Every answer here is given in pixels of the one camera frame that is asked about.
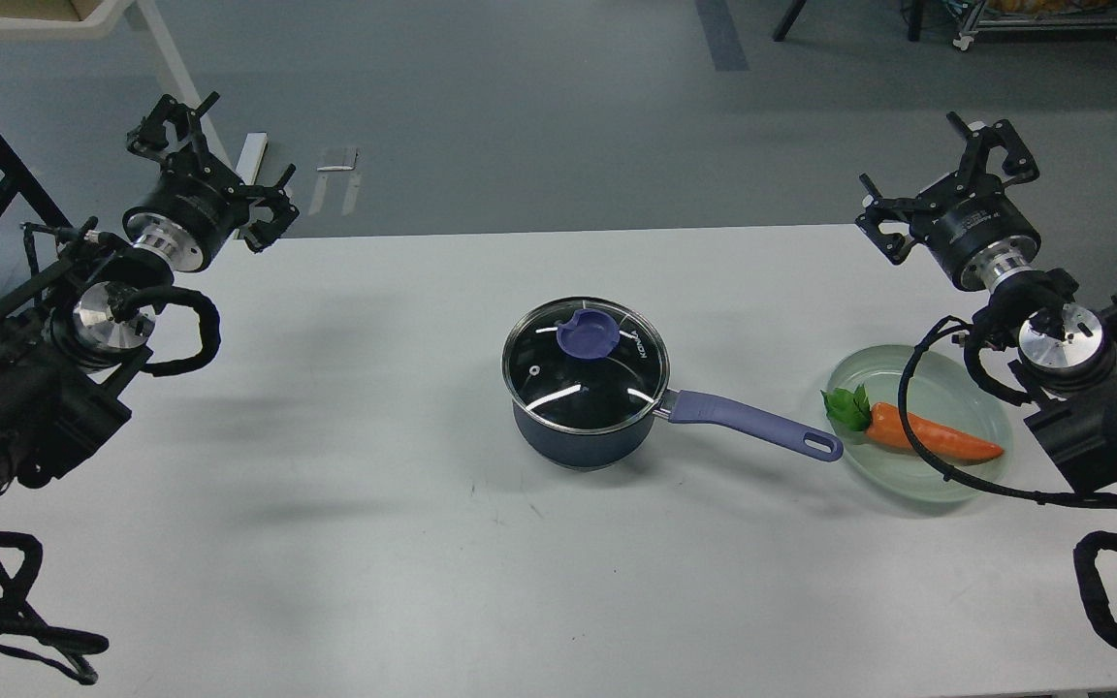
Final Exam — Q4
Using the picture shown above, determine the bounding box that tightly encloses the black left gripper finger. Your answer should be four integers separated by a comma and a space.
127, 92, 220, 168
240, 164, 299, 254

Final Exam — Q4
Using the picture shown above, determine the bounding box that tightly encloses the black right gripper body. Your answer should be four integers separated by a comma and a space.
914, 184, 1040, 291

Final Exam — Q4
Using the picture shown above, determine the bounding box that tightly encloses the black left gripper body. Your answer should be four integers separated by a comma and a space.
121, 160, 251, 272

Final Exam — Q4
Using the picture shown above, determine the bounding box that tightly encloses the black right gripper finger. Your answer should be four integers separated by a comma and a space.
855, 173, 937, 266
945, 111, 1040, 194

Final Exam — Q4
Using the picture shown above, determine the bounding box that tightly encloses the dark blue saucepan purple handle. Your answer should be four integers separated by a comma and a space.
503, 297, 844, 472

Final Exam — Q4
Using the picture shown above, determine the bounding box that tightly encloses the glass lid purple knob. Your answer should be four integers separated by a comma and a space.
502, 297, 671, 434

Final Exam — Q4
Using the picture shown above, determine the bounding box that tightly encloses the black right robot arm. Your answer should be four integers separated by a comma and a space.
855, 111, 1117, 650

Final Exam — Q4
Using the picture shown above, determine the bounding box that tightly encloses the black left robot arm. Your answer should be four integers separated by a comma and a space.
0, 93, 299, 685

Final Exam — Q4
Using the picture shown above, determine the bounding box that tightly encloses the metal wheeled cart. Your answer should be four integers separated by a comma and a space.
949, 1, 1117, 52

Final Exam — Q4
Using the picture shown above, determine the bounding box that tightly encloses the orange toy carrot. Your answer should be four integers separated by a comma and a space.
821, 385, 1005, 462

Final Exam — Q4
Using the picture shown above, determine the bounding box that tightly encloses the black stand leg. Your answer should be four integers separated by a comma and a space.
772, 0, 808, 44

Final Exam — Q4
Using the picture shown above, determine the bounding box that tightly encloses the white desk frame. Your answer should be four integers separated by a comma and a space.
0, 0, 269, 185

